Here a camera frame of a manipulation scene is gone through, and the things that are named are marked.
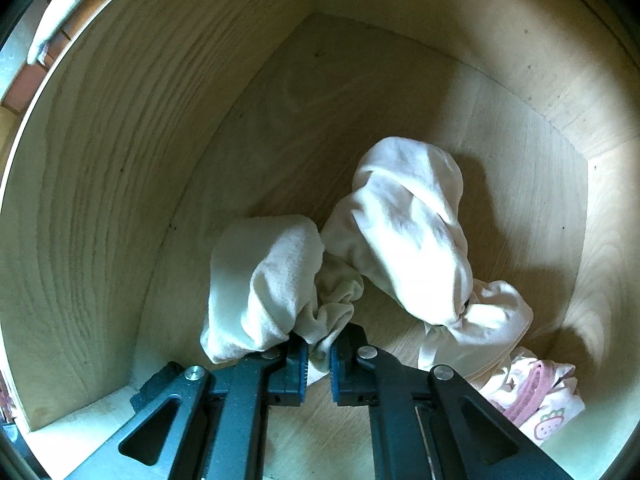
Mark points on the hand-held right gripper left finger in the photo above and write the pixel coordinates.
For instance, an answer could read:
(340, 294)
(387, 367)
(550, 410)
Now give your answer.
(295, 375)

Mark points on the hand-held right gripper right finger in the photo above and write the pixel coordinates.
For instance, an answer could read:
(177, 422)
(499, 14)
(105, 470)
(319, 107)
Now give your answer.
(345, 375)

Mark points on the cream terry cloth bundle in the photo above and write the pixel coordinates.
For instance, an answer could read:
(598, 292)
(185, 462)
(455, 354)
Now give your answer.
(260, 280)

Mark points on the large pale pink cloth bundle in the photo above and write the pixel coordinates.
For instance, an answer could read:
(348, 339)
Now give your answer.
(410, 240)

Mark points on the strawberry print cloth bundle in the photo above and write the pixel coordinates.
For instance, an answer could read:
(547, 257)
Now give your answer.
(530, 390)

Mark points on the wooden drawer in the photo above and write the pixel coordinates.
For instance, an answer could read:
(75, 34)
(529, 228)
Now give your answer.
(150, 160)

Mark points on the wooden cabinet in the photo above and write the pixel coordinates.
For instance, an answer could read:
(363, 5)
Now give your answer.
(30, 85)

